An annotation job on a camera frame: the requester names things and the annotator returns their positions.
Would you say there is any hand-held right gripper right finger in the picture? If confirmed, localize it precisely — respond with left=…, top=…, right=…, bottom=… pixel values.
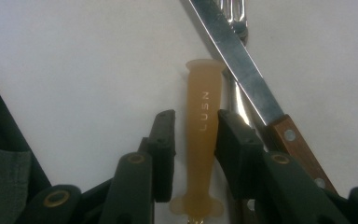
left=214, top=109, right=351, bottom=224

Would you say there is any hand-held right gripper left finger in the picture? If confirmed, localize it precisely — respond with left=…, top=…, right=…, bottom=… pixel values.
left=99, top=109, right=177, bottom=224

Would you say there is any wooden handled table knife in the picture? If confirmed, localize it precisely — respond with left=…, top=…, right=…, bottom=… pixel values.
left=187, top=0, right=339, bottom=195

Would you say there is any silver metal fork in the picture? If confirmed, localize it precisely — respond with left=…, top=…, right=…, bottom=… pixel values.
left=218, top=0, right=259, bottom=129

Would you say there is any white table cover sheet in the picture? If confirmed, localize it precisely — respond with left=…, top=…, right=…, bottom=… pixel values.
left=0, top=0, right=358, bottom=224

